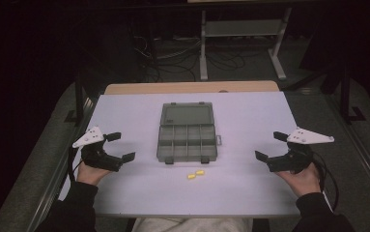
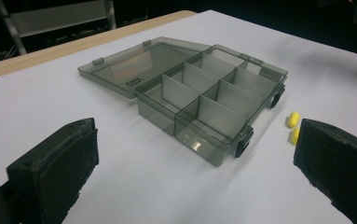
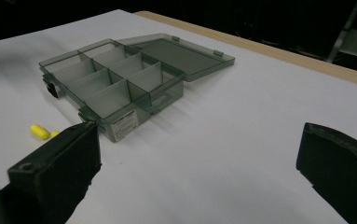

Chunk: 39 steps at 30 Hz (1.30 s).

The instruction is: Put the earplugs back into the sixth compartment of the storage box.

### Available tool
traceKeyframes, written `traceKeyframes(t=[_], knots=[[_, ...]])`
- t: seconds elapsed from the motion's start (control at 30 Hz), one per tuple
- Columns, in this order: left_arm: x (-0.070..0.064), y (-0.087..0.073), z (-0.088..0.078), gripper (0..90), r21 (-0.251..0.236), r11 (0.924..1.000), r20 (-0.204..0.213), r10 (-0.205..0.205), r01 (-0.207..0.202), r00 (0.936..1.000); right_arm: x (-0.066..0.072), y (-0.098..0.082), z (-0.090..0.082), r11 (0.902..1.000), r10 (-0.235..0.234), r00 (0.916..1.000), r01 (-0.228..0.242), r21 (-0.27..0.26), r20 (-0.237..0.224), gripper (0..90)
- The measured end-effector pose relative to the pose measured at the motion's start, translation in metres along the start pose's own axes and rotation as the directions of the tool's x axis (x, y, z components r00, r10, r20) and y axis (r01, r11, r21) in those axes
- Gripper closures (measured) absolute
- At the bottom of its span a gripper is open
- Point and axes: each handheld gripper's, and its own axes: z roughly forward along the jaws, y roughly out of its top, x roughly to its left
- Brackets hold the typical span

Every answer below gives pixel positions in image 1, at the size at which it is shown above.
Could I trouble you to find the white metal stand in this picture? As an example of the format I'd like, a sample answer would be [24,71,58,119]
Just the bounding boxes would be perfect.
[199,7,293,81]

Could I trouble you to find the hand-held gripper black cable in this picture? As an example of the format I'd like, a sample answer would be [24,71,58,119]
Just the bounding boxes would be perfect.
[311,151,340,211]
[67,146,84,184]

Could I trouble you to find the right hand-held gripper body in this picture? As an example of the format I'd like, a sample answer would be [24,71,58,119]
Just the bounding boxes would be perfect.
[267,127,335,175]

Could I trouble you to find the wooden table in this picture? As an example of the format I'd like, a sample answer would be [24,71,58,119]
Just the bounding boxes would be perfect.
[103,80,280,96]

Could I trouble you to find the left hand-held gripper black cable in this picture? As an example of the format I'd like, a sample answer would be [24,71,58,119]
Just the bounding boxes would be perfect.
[67,146,84,184]

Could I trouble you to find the black metal stand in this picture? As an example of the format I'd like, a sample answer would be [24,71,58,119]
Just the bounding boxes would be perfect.
[339,62,367,126]
[64,72,94,126]

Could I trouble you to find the person's left hand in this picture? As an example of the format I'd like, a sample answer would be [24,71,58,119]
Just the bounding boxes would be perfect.
[76,160,113,187]

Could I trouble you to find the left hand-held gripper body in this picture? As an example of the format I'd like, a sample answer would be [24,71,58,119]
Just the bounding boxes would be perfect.
[71,126,124,172]

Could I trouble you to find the person's grey trousers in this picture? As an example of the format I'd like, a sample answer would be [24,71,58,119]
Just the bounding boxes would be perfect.
[130,217,254,232]

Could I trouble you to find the right hand-held gripper black cable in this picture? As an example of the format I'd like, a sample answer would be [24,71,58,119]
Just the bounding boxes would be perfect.
[311,151,340,211]

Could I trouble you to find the grey transparent compartment box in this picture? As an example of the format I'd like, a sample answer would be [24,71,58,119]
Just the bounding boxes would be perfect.
[156,101,223,165]

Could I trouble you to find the person's right hand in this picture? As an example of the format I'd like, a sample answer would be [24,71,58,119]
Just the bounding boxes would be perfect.
[274,162,322,198]

